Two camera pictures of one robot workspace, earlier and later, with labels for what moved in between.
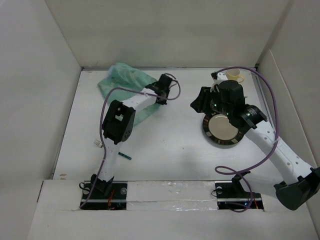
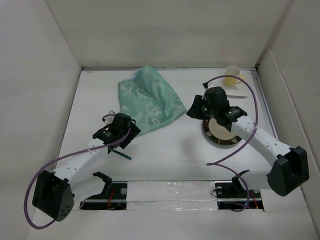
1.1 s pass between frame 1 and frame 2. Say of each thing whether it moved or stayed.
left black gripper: moved
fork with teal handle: stayed
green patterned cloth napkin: moved
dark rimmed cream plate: stayed
